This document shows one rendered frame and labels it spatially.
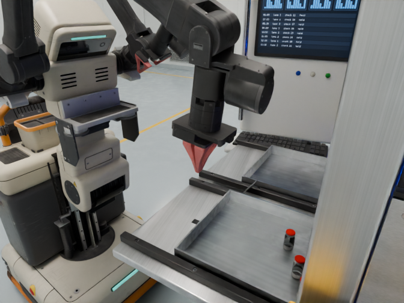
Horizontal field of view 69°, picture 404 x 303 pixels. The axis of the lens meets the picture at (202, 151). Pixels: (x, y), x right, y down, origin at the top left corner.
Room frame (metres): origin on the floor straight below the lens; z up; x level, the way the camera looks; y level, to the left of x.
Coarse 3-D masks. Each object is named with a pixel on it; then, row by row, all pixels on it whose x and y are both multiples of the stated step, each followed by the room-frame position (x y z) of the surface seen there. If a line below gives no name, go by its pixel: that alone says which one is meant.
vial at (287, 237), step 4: (284, 236) 0.50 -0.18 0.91; (288, 236) 0.49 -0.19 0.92; (292, 236) 0.49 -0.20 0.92; (284, 240) 0.49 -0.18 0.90; (288, 240) 0.49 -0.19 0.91; (292, 240) 0.48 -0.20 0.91; (284, 244) 0.49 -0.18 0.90; (288, 244) 0.49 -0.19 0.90; (292, 244) 0.49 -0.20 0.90; (284, 248) 0.49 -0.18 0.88; (288, 248) 0.48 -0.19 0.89; (292, 248) 0.49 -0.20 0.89
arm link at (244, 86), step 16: (192, 32) 0.44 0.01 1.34; (208, 32) 0.42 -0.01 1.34; (192, 48) 0.44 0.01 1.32; (208, 48) 0.43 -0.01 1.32; (208, 64) 0.43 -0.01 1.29; (224, 64) 0.43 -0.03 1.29; (240, 64) 0.43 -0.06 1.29; (256, 64) 0.44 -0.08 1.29; (240, 80) 0.43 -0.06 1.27; (256, 80) 0.42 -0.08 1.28; (272, 80) 0.44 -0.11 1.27; (224, 96) 0.44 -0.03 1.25; (240, 96) 0.42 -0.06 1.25; (256, 96) 0.41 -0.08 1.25; (256, 112) 0.42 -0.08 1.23
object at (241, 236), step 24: (240, 192) 0.66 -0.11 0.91; (216, 216) 0.60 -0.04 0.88; (240, 216) 0.60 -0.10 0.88; (264, 216) 0.60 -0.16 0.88; (288, 216) 0.59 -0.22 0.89; (312, 216) 0.56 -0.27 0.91; (192, 240) 0.51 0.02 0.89; (216, 240) 0.52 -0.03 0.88; (240, 240) 0.52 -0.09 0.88; (264, 240) 0.52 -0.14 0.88; (192, 264) 0.44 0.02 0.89; (216, 264) 0.45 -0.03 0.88; (240, 264) 0.45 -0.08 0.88; (264, 264) 0.45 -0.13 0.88; (288, 264) 0.45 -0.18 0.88; (264, 288) 0.39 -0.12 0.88; (288, 288) 0.39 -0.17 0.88
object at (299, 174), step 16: (272, 160) 0.91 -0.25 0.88; (288, 160) 0.91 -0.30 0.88; (304, 160) 0.90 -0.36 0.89; (320, 160) 0.88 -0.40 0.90; (256, 176) 0.80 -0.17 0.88; (272, 176) 0.80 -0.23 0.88; (288, 176) 0.80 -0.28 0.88; (304, 176) 0.80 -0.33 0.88; (320, 176) 0.80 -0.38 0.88; (288, 192) 0.68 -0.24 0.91; (304, 192) 0.71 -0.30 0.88
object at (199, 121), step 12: (192, 96) 0.47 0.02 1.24; (192, 108) 0.47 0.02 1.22; (204, 108) 0.45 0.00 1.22; (216, 108) 0.46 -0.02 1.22; (180, 120) 0.49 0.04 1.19; (192, 120) 0.47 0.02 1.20; (204, 120) 0.46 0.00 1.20; (216, 120) 0.46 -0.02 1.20; (192, 132) 0.46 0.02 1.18; (204, 132) 0.46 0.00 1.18; (216, 132) 0.46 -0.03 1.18; (228, 132) 0.46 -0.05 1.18
